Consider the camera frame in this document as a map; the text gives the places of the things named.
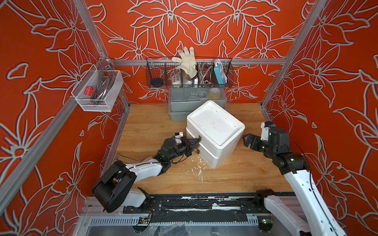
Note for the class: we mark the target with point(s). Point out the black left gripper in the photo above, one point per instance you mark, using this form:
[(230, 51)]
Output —
[(189, 148)]

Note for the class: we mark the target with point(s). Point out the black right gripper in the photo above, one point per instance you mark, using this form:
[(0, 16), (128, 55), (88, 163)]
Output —
[(248, 139)]

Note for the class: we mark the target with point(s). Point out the white drawer cabinet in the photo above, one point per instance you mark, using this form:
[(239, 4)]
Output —
[(218, 130)]

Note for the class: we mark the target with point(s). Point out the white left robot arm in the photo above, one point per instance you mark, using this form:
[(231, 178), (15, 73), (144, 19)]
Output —
[(116, 189)]

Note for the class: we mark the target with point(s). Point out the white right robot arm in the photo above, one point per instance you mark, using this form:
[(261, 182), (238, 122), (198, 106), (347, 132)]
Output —
[(297, 172)]

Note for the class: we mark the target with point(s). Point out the grey plastic storage box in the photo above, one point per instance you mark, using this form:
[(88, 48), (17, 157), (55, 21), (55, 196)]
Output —
[(183, 101)]

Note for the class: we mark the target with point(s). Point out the white power strip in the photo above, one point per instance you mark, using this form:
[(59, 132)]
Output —
[(176, 79)]

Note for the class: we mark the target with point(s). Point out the dark blue round object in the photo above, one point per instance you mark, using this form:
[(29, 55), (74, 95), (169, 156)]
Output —
[(157, 82)]

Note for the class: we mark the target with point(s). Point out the blue white box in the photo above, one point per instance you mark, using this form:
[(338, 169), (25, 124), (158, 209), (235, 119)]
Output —
[(219, 72)]

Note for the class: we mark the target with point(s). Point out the white work glove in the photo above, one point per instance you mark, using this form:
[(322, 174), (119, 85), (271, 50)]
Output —
[(187, 62)]

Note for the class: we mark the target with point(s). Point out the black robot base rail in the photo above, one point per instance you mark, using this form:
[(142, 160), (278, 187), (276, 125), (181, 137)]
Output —
[(201, 208)]

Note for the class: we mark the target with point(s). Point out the black wire wall basket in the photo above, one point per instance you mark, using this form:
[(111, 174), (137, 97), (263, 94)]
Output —
[(204, 72)]

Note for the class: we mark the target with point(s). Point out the white wire wall basket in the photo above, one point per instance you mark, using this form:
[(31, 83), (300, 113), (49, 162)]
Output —
[(98, 91)]

